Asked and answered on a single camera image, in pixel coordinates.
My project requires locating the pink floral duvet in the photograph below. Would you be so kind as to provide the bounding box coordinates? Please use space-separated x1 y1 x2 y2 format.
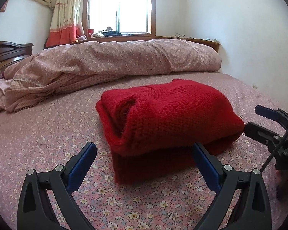
0 38 222 113

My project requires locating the pile of clothes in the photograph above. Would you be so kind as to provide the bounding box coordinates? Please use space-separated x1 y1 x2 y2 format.
91 26 125 38

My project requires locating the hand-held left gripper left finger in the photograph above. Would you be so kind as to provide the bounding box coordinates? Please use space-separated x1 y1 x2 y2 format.
17 142 98 230

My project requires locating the red knitted sweater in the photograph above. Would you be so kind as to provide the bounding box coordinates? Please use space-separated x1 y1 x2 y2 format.
95 78 245 185

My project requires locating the dark wooden headboard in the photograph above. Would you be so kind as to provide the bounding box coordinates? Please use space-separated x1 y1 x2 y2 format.
0 41 33 77

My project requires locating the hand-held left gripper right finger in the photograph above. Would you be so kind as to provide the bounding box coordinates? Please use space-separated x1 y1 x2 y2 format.
192 142 272 230

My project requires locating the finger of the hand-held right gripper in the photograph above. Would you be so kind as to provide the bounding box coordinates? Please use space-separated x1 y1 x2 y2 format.
244 122 286 153
255 105 288 130

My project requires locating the cream and red curtain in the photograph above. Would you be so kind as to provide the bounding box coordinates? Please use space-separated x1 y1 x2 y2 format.
45 0 88 48

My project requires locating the wooden window ledge cabinet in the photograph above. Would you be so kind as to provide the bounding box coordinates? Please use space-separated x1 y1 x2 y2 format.
74 35 221 53

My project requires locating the person's right hand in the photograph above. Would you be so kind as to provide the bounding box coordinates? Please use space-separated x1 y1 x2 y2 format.
276 170 288 201

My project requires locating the wooden framed window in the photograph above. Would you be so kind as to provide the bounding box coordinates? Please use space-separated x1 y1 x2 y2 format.
84 0 156 35

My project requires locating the pink floral bed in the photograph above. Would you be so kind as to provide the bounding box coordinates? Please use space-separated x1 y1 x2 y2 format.
0 73 288 230

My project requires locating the black cable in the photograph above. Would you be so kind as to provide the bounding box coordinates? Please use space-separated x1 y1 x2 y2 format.
261 116 288 173

